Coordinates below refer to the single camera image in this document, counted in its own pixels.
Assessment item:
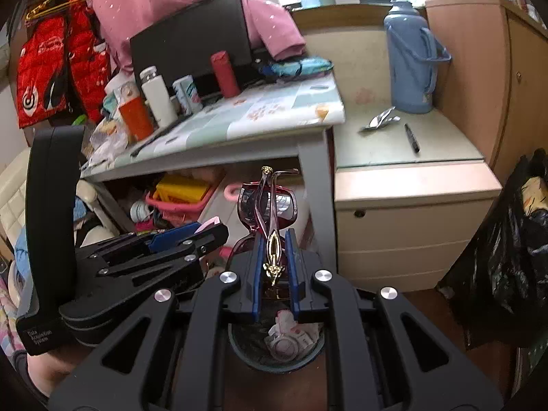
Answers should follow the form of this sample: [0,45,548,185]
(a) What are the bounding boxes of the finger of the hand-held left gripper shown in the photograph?
[102,224,230,288]
[85,222,203,263]

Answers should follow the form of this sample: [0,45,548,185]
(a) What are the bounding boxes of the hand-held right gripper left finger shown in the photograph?
[49,235,264,411]

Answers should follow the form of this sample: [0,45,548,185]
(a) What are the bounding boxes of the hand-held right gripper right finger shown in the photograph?
[286,229,503,411]

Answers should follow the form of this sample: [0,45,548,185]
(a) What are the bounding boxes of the white cloth with pink trim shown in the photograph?
[274,309,300,330]

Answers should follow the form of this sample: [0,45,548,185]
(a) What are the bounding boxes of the dark sunglasses with gold temples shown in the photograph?
[224,165,301,301]

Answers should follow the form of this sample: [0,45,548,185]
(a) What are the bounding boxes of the white tape roll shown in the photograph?
[267,335,301,361]

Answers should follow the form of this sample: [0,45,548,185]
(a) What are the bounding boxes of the black mesh trash bin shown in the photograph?
[226,248,329,374]

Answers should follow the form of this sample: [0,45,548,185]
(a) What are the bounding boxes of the pink basket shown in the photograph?
[145,182,241,224]

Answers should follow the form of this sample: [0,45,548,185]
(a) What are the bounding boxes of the cream padded chair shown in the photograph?
[0,149,100,241]

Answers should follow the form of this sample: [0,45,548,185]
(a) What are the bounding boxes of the white shoe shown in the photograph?
[129,200,151,224]

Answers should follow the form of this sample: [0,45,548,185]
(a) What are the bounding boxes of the yellow box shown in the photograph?
[154,174,213,204]

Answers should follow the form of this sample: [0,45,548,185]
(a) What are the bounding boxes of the grey lidded storage box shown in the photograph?
[195,180,311,250]

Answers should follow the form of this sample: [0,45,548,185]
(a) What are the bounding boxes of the clear plastic bags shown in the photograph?
[81,117,130,169]

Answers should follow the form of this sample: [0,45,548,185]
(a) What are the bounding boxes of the black comb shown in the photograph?
[129,115,194,157]

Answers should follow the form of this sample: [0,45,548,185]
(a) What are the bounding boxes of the floral bed sheet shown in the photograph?
[0,273,27,352]

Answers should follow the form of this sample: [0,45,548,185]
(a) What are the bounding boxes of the orange thermos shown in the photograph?
[117,94,155,145]

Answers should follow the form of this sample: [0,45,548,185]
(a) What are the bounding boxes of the pink and beige bedside cabinet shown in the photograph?
[331,106,504,295]

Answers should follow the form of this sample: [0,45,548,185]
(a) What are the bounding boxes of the red padded jacket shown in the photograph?
[16,2,113,130]

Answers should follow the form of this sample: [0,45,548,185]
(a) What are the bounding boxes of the white thermos with steel cap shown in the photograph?
[139,65,179,129]

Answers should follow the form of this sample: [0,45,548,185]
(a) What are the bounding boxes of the green and white can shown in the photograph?
[172,74,204,114]

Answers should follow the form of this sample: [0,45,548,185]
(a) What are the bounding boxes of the grey table with patterned cover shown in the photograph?
[79,67,347,267]

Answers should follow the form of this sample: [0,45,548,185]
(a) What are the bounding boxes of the red thermos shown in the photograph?
[209,50,241,99]

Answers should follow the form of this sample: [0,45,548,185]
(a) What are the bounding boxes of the silver foil wrapper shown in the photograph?
[358,105,402,133]

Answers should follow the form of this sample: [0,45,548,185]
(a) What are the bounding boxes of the black pen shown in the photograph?
[403,123,421,154]

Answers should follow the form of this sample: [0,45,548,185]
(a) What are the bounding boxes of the black computer monitor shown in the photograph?
[129,0,254,91]

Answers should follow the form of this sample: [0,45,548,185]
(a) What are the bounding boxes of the gold clothes hanger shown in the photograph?
[24,0,93,22]

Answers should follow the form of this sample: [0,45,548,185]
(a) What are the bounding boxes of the blue pouch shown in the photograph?
[256,55,335,80]

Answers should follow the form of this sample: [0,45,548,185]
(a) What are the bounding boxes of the black plastic bag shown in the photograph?
[436,147,548,352]

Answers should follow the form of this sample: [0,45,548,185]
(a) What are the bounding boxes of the blue thermos jug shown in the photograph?
[383,0,453,115]

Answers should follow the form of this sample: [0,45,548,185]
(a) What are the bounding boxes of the wooden cabinet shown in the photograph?
[423,0,548,190]

